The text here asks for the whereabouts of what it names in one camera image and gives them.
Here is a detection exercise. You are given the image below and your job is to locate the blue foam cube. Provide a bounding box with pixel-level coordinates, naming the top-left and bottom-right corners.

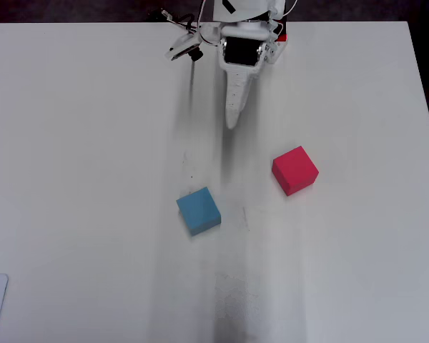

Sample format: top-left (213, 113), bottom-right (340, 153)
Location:
top-left (175, 186), bottom-right (222, 237)

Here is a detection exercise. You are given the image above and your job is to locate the white spiral cable wrap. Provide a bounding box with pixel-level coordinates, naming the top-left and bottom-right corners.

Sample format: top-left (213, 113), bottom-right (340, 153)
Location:
top-left (267, 12), bottom-right (285, 40)

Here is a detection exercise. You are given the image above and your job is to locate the red foam cube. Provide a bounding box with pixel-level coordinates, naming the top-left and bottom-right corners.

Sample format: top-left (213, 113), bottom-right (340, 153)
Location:
top-left (271, 145), bottom-right (320, 197)

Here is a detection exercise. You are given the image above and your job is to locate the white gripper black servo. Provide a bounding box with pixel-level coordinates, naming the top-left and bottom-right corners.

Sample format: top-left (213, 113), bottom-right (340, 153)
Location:
top-left (217, 24), bottom-right (285, 129)

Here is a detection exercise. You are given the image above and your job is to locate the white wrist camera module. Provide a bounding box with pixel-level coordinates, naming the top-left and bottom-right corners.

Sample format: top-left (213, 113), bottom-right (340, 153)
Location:
top-left (164, 31), bottom-right (205, 62)

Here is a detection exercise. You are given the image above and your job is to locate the black camera cable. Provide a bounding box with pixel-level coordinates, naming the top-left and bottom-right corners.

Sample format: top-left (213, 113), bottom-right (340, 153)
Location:
top-left (148, 9), bottom-right (201, 36)

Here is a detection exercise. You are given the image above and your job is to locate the red white black servo cable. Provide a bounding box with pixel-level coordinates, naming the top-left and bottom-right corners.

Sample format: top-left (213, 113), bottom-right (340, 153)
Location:
top-left (195, 0), bottom-right (217, 46)

